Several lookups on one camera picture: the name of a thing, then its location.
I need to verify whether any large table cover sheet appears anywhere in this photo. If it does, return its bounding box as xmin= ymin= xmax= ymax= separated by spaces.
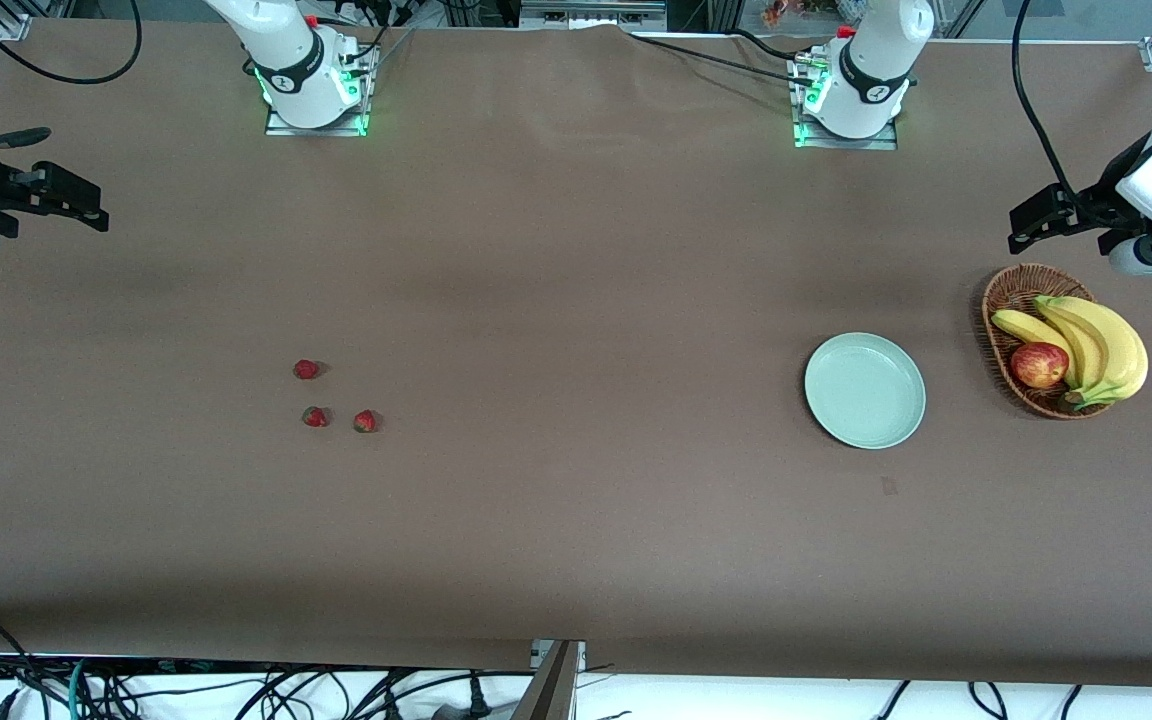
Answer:
xmin=0 ymin=18 xmax=1152 ymax=691

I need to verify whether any grey metal frame bracket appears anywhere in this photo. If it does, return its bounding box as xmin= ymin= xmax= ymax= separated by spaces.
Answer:
xmin=519 ymin=0 xmax=669 ymax=31

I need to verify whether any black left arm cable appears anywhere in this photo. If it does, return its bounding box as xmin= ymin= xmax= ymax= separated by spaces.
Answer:
xmin=1011 ymin=0 xmax=1082 ymax=201

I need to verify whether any orange red plastic object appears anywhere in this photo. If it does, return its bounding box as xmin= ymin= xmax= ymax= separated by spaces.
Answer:
xmin=761 ymin=0 xmax=842 ymax=26

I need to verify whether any short black table cable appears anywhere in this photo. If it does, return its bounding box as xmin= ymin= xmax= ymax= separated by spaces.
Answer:
xmin=729 ymin=28 xmax=817 ymax=66

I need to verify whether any black base connector cable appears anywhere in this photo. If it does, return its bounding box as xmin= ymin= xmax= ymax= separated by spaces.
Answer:
xmin=316 ymin=5 xmax=415 ymax=63

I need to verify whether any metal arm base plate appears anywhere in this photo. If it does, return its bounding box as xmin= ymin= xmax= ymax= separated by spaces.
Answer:
xmin=264 ymin=45 xmax=377 ymax=138
xmin=791 ymin=55 xmax=902 ymax=153

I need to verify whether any yellow banana bunch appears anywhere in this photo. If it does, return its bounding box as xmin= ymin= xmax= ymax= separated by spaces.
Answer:
xmin=992 ymin=295 xmax=1149 ymax=411

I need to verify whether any red apple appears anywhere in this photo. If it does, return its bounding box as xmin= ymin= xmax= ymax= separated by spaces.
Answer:
xmin=1010 ymin=342 xmax=1071 ymax=390

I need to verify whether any long black table cable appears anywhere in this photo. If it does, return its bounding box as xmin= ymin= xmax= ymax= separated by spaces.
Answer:
xmin=624 ymin=32 xmax=817 ymax=89

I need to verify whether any teal cable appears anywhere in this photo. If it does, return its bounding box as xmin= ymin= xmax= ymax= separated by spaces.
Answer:
xmin=68 ymin=658 xmax=95 ymax=720

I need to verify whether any metal camera stand post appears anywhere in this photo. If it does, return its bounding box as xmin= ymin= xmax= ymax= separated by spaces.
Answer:
xmin=511 ymin=640 xmax=587 ymax=720

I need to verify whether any black cable tangle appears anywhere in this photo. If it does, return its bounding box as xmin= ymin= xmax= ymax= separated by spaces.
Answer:
xmin=86 ymin=665 xmax=497 ymax=720

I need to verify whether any brown wicker basket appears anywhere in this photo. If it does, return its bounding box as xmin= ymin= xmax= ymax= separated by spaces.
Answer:
xmin=982 ymin=263 xmax=1117 ymax=420

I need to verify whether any pale green round plate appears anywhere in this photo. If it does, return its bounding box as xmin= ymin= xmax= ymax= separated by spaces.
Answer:
xmin=804 ymin=332 xmax=927 ymax=450

